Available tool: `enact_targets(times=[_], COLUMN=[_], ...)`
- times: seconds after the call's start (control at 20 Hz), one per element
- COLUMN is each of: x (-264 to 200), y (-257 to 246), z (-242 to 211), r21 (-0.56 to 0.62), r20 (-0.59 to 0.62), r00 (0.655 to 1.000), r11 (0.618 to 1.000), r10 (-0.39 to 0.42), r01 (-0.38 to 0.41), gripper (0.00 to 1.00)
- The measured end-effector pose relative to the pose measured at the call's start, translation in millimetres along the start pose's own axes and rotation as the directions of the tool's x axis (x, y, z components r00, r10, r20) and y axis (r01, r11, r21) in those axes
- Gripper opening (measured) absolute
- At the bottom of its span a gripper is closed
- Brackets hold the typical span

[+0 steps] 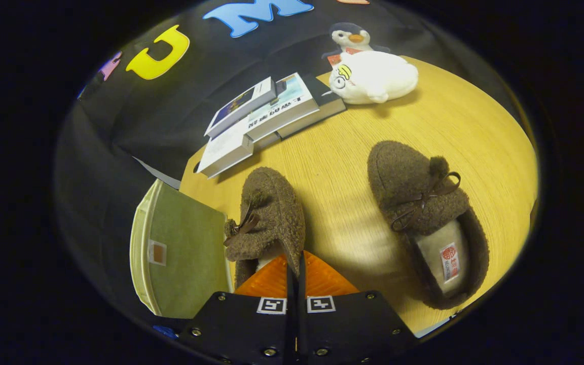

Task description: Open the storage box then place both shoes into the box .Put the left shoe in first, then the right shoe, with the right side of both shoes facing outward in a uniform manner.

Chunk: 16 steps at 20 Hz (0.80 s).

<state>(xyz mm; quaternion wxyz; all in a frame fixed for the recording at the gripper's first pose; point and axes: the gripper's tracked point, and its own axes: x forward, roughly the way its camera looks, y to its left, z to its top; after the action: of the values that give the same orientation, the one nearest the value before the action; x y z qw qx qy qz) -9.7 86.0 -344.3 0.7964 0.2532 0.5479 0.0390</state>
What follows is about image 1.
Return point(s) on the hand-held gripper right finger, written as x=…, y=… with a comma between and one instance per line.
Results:
x=304, y=329

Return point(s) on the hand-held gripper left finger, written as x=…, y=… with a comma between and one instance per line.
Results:
x=289, y=329

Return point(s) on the brown fuzzy slipper shoe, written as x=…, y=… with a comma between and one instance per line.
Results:
x=403, y=172
x=271, y=203

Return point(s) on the pale green fabric storage box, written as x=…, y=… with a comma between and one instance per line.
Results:
x=185, y=238

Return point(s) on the plain white book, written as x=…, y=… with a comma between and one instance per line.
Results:
x=223, y=152

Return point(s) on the dark book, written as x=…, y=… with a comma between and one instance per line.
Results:
x=330, y=104

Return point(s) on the book with blue photo cover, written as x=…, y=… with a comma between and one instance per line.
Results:
x=241, y=104

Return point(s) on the black backdrop cloth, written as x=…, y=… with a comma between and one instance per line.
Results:
x=119, y=132

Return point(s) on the white plush toy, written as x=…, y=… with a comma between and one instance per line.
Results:
x=378, y=76

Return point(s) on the penguin plush toy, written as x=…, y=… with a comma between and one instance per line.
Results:
x=353, y=36

